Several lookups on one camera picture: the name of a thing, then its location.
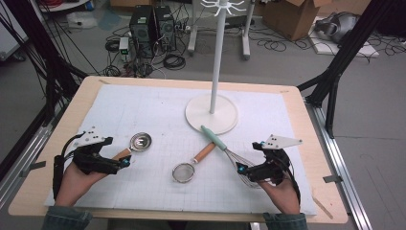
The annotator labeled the white floor stand leg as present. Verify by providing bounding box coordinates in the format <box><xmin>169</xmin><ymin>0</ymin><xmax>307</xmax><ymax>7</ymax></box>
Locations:
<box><xmin>241</xmin><ymin>0</ymin><xmax>257</xmax><ymax>60</ymax></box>
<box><xmin>187</xmin><ymin>0</ymin><xmax>199</xmax><ymax>54</ymax></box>

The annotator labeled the white hook rack stand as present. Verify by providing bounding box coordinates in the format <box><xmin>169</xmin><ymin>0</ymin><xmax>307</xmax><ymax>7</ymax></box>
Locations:
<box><xmin>185</xmin><ymin>0</ymin><xmax>248</xmax><ymax>136</ymax></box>

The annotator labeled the grey headset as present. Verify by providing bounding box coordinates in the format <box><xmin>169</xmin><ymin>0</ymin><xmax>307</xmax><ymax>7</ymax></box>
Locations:
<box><xmin>314</xmin><ymin>11</ymin><xmax>360</xmax><ymax>44</ymax></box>

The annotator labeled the black aluminium frame post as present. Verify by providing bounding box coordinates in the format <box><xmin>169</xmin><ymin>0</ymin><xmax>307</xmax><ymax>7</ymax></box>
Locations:
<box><xmin>0</xmin><ymin>0</ymin><xmax>89</xmax><ymax>127</ymax></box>
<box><xmin>296</xmin><ymin>0</ymin><xmax>396</xmax><ymax>139</ymax></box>

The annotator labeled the whisk with mint green handle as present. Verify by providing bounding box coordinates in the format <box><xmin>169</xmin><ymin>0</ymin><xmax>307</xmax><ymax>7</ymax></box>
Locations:
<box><xmin>200</xmin><ymin>125</ymin><xmax>266</xmax><ymax>190</ymax></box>

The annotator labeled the black computer tower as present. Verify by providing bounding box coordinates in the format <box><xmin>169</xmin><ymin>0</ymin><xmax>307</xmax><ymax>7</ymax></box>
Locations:
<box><xmin>128</xmin><ymin>4</ymin><xmax>157</xmax><ymax>59</ymax></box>
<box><xmin>154</xmin><ymin>5</ymin><xmax>177</xmax><ymax>51</ymax></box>

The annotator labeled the hand-held gripper cable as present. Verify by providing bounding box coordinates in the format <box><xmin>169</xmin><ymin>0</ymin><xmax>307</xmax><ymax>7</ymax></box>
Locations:
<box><xmin>52</xmin><ymin>132</ymin><xmax>85</xmax><ymax>200</ymax></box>
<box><xmin>281</xmin><ymin>155</ymin><xmax>303</xmax><ymax>206</ymax></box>

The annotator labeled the small white device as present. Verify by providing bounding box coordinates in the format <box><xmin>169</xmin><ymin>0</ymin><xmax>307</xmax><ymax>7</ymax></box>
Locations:
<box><xmin>118</xmin><ymin>36</ymin><xmax>130</xmax><ymax>56</ymax></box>

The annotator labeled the white foam board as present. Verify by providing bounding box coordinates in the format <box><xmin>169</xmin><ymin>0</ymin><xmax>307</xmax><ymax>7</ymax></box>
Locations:
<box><xmin>307</xmin><ymin>32</ymin><xmax>381</xmax><ymax>58</ymax></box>

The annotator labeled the coiled black cable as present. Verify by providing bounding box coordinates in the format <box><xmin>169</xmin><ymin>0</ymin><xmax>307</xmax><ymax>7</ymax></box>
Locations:
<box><xmin>162</xmin><ymin>53</ymin><xmax>187</xmax><ymax>71</ymax></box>

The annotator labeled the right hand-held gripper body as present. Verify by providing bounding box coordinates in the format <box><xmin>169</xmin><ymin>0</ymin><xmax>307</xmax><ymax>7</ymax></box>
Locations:
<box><xmin>248</xmin><ymin>133</ymin><xmax>304</xmax><ymax>187</ymax></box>

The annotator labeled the left hand-held gripper cable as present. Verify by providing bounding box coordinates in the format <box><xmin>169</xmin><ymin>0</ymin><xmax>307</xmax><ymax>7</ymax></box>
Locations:
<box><xmin>52</xmin><ymin>132</ymin><xmax>85</xmax><ymax>200</ymax></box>

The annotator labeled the silver aluminium rail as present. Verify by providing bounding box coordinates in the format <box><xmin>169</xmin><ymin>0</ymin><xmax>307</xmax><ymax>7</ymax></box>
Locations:
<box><xmin>305</xmin><ymin>102</ymin><xmax>372</xmax><ymax>230</ymax></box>
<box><xmin>0</xmin><ymin>104</ymin><xmax>61</xmax><ymax>209</ymax></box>

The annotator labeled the person's right hand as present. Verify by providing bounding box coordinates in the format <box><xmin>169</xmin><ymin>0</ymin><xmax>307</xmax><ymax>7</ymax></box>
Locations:
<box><xmin>258</xmin><ymin>179</ymin><xmax>301</xmax><ymax>215</ymax></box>

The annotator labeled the right hand-held gripper cable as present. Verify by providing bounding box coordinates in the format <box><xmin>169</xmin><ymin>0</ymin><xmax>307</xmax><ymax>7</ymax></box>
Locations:
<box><xmin>281</xmin><ymin>155</ymin><xmax>303</xmax><ymax>206</ymax></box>

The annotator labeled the clear plastic bag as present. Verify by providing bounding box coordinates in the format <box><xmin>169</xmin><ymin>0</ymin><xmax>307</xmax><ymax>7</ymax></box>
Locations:
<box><xmin>66</xmin><ymin>11</ymin><xmax>99</xmax><ymax>29</ymax></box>

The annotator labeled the grey metal bracket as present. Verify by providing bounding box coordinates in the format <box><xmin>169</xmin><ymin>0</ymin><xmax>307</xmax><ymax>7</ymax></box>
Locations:
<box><xmin>20</xmin><ymin>160</ymin><xmax>47</xmax><ymax>178</ymax></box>
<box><xmin>323</xmin><ymin>173</ymin><xmax>344</xmax><ymax>184</ymax></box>

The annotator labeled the white round table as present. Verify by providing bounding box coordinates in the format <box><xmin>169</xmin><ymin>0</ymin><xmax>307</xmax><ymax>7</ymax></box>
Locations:
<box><xmin>37</xmin><ymin>0</ymin><xmax>90</xmax><ymax>13</ymax></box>

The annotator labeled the brown cardboard box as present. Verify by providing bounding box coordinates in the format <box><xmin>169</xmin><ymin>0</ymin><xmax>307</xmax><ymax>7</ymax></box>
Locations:
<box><xmin>261</xmin><ymin>0</ymin><xmax>324</xmax><ymax>41</ymax></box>

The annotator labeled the metal skimmer spoon wooden handle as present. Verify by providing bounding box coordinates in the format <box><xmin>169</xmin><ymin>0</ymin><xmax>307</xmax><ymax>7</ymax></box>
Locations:
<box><xmin>112</xmin><ymin>131</ymin><xmax>153</xmax><ymax>161</ymax></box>

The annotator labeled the white grid mat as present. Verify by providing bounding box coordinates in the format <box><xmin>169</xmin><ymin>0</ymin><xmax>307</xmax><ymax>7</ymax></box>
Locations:
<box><xmin>44</xmin><ymin>83</ymin><xmax>318</xmax><ymax>216</ymax></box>

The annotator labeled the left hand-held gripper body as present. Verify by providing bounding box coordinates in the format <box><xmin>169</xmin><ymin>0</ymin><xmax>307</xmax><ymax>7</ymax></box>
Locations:
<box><xmin>71</xmin><ymin>126</ymin><xmax>113</xmax><ymax>176</ymax></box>

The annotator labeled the person's left hand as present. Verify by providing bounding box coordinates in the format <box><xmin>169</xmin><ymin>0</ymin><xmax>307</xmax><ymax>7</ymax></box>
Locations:
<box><xmin>55</xmin><ymin>162</ymin><xmax>108</xmax><ymax>207</ymax></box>

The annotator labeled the mesh strainer with wooden handle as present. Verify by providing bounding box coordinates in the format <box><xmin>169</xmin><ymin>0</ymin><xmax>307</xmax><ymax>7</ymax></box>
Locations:
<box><xmin>171</xmin><ymin>142</ymin><xmax>217</xmax><ymax>184</ymax></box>

